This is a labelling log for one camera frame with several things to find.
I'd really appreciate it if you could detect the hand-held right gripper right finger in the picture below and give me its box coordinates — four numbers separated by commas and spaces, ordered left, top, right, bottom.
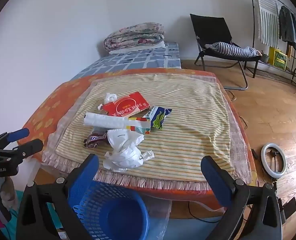
200, 156, 283, 240

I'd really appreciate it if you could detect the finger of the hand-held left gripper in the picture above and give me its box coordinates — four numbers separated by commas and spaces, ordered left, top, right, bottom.
0, 139, 44, 163
0, 128, 30, 153

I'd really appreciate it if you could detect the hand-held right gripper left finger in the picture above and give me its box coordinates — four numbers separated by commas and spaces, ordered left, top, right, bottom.
15, 154, 100, 240

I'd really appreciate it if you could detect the brown candy wrapper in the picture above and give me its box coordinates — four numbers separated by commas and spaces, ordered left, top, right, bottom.
84, 130, 110, 148

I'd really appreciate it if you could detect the large white paper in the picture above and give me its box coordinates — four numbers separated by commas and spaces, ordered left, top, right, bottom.
103, 129, 155, 172

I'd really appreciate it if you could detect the blue plastic basket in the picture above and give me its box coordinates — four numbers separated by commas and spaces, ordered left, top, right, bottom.
69, 180, 150, 240

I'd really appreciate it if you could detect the white tube package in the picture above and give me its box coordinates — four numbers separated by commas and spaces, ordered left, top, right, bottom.
84, 112, 151, 134

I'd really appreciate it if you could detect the blue green snack wrapper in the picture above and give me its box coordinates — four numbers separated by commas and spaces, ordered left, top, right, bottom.
143, 106, 173, 130

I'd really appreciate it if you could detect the small white tissue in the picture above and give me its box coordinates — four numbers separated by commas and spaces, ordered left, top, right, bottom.
97, 93, 118, 110

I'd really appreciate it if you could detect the red cardboard box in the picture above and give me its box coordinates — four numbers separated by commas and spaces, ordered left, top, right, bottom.
102, 92, 150, 118

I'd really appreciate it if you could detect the person's left hand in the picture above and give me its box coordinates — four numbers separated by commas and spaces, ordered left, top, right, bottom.
0, 175, 18, 202

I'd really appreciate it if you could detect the orange patterned blanket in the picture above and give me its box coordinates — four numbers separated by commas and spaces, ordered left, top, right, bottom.
17, 69, 258, 210

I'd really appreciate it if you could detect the teal cloth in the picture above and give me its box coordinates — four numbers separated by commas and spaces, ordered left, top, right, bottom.
3, 190, 58, 240

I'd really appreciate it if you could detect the yellow striped fringed cloth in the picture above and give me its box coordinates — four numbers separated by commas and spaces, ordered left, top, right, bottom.
42, 74, 252, 190

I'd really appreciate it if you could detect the clear plastic sheet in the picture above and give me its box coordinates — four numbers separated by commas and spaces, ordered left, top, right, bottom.
143, 195, 172, 240

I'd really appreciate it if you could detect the blue checkered bed sheet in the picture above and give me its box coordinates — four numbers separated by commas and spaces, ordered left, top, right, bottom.
70, 42, 182, 82

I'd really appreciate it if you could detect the striped cushion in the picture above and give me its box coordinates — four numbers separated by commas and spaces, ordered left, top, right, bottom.
204, 42, 262, 60

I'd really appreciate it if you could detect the yellow box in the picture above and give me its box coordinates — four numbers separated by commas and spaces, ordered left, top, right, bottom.
268, 46, 288, 71

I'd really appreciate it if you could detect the folded floral quilt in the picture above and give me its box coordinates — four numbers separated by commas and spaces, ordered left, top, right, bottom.
103, 22, 165, 52

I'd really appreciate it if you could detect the black folding chair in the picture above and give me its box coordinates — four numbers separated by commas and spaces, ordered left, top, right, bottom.
190, 14, 262, 90

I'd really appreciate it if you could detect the black metal clothes rack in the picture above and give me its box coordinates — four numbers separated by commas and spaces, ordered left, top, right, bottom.
247, 0, 296, 92

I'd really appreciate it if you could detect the dark hanging jacket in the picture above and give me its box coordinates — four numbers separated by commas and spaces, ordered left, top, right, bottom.
278, 6, 296, 50

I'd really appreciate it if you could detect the striped hanging cloth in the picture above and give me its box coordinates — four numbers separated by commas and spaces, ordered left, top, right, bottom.
252, 0, 280, 49

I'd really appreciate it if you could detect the white ring light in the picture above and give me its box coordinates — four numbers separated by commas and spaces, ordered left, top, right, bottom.
260, 142, 287, 179

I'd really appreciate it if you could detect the black floor cable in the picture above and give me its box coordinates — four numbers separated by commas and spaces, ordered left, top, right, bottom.
228, 90, 250, 135

